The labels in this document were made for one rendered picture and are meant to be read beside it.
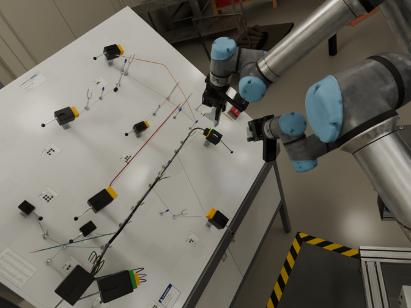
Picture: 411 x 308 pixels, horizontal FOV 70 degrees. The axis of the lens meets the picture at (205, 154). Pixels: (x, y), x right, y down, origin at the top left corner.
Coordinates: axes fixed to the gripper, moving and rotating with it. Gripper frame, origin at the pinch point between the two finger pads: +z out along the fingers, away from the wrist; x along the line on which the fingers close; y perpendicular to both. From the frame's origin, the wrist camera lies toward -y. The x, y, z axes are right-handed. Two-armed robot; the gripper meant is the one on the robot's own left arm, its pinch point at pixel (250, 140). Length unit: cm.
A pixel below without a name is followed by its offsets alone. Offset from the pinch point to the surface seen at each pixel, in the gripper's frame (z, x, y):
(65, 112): 1, 67, 24
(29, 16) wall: 258, 116, 193
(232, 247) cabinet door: 22, 12, -49
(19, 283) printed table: -8, 90, -27
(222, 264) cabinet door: 19, 19, -53
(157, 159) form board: 12.5, 37.9, 0.7
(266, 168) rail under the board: 22.7, -15.6, -15.8
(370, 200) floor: 60, -109, -61
